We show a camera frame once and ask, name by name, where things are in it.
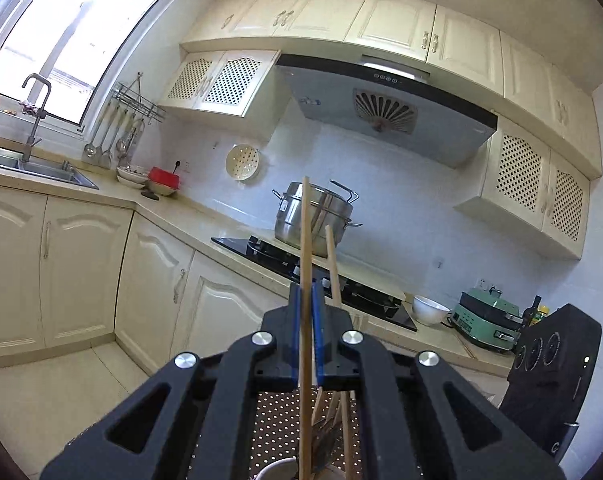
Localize wooden chopstick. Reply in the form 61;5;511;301
298;177;312;480
323;224;357;480

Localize kitchen faucet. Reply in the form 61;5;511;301
21;73;52;162

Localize brown polka dot tablecloth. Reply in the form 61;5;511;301
190;389;427;480

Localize pink utensil cup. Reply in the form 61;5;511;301
254;457;346;480

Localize white bowl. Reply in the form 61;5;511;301
412;295;450;326

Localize green electric cooker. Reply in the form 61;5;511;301
449;288;523;352

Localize black gas stove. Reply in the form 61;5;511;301
210;234;419;332

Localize dark oil bottle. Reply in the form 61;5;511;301
522;296;541;328

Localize lower cream cabinets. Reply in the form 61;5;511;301
0;181;513;406

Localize cream cabinets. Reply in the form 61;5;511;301
0;181;513;406
161;0;603;259

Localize stainless steel steamer pot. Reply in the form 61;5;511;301
272;180;361;258

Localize red container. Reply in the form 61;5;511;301
147;166;180;196

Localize round white strainer plate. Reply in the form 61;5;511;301
225;144;260;182

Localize upper cream cabinets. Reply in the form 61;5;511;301
161;0;603;259

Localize range hood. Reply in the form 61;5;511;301
276;53;498;168

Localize hanging utensil rack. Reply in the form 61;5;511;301
82;72;167;170

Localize steel sink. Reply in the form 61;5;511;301
0;148;98;190

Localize window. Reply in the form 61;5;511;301
0;0;157;125

